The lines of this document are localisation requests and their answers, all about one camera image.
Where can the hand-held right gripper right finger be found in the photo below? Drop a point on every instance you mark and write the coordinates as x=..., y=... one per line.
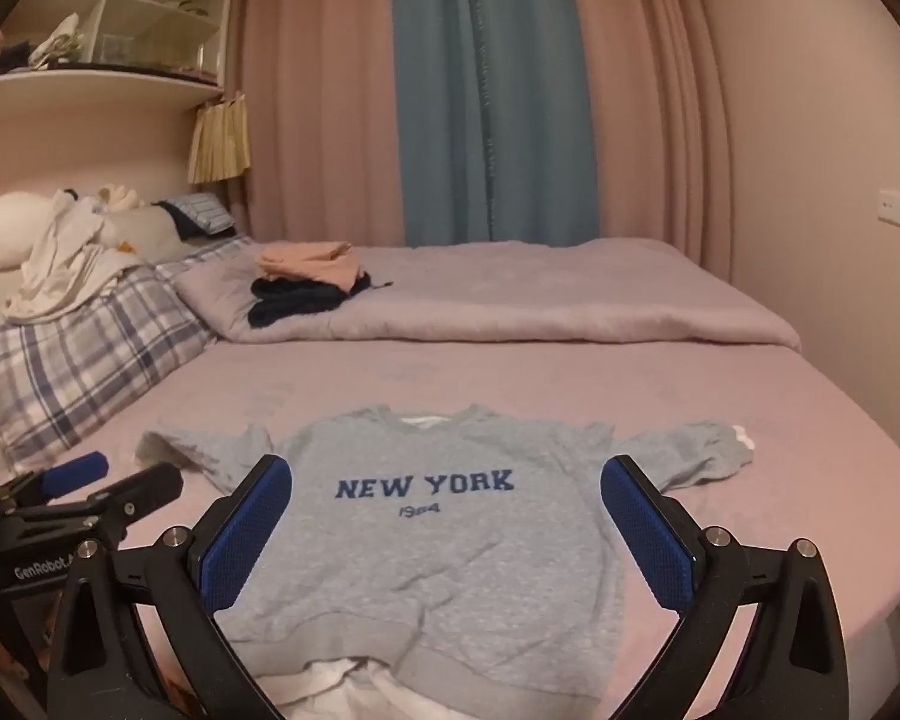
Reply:
x=645, y=532

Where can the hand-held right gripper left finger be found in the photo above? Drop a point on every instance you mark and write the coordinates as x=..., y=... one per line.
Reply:
x=247, y=532

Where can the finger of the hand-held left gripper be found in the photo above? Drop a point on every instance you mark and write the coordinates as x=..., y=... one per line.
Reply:
x=79, y=469
x=139, y=487

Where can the grey printed sweatshirt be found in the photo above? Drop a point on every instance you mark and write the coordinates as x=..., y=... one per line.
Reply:
x=435, y=555

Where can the plaid pillow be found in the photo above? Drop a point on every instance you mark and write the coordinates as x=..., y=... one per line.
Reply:
x=82, y=360

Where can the white crumpled garment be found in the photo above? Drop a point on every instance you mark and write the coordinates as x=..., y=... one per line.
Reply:
x=60, y=262

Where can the navy garment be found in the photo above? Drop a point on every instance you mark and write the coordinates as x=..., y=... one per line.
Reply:
x=292, y=304

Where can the white pillow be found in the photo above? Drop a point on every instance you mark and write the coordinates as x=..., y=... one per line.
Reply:
x=0, y=232

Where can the pink folded duvet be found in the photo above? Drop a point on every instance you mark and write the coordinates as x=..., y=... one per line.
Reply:
x=532, y=292

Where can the white soft toy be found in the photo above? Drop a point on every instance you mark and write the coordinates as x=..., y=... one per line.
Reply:
x=120, y=199

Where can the peach folded garment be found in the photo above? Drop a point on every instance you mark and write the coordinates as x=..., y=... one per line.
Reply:
x=307, y=259

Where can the yellow pleated cloth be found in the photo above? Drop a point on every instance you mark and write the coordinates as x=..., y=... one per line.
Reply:
x=221, y=139

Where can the cream shelf unit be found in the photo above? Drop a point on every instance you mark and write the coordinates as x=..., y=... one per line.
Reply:
x=120, y=82

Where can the white cloth bundle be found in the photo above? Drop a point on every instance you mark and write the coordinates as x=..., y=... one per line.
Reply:
x=56, y=41

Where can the pink curtain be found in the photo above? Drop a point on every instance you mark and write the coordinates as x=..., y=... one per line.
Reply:
x=645, y=90
x=315, y=90

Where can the blue curtain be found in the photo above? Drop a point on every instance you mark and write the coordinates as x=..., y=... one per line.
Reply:
x=495, y=90

